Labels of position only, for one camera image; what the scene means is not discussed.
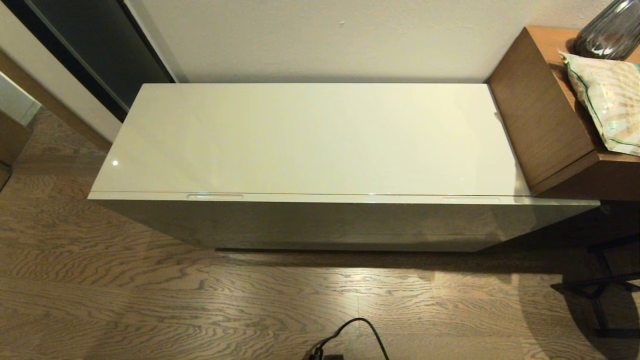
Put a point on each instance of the black power plug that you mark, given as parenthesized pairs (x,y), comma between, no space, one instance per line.
(325,356)

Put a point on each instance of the brown wooden side table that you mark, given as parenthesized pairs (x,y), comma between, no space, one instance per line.
(540,115)

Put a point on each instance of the dark glass sliding door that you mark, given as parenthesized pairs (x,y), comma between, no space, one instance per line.
(100,40)

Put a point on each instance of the green-trimmed snack bag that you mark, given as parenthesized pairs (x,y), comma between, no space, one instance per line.
(610,100)

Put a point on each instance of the white box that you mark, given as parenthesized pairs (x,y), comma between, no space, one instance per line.
(15,102)

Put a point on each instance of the dark ribbed glass vase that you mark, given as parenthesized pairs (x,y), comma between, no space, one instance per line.
(607,32)

